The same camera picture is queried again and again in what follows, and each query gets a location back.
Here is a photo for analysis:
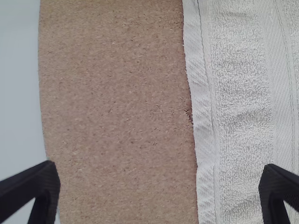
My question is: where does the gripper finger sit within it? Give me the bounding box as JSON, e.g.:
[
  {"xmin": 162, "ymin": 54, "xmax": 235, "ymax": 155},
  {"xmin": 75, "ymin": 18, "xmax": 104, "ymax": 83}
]
[
  {"xmin": 0, "ymin": 160, "xmax": 61, "ymax": 224},
  {"xmin": 258, "ymin": 163, "xmax": 299, "ymax": 224}
]

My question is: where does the pale towel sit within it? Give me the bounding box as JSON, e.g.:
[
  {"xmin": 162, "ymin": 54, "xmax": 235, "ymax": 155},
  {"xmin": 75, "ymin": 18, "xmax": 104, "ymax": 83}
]
[{"xmin": 181, "ymin": 0, "xmax": 299, "ymax": 224}]

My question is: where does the cork mat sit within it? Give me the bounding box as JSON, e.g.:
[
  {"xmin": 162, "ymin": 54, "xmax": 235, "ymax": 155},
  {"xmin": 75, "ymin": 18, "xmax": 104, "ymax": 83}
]
[{"xmin": 37, "ymin": 0, "xmax": 199, "ymax": 224}]

